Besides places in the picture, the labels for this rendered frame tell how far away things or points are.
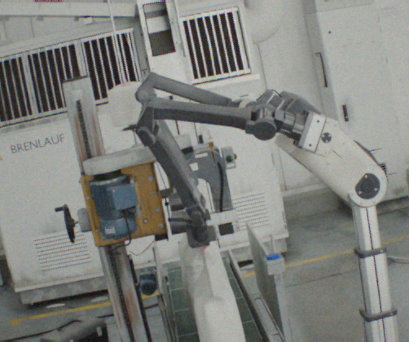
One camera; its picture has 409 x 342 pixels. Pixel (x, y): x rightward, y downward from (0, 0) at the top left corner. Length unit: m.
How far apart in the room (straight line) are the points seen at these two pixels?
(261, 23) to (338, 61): 0.89
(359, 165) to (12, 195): 3.96
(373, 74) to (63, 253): 3.06
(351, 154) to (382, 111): 4.45
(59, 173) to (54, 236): 0.49
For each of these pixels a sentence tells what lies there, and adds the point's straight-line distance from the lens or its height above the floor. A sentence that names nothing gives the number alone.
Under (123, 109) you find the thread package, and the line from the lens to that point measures 3.33.
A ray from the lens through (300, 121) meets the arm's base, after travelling 2.62.
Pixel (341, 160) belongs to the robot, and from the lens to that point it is 2.82.
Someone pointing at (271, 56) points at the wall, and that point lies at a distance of 7.65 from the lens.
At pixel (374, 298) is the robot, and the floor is 0.76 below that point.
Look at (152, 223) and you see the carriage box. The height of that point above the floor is 1.08.
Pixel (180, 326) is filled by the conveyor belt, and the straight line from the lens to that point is 4.36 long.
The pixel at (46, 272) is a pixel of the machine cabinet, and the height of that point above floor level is 0.29.
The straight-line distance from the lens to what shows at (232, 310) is 3.24.
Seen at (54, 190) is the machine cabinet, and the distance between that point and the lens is 6.36.
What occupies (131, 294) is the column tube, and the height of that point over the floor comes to 0.77.
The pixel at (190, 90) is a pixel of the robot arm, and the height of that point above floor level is 1.63.
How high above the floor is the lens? 1.82
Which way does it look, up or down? 9 degrees down
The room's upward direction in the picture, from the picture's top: 11 degrees counter-clockwise
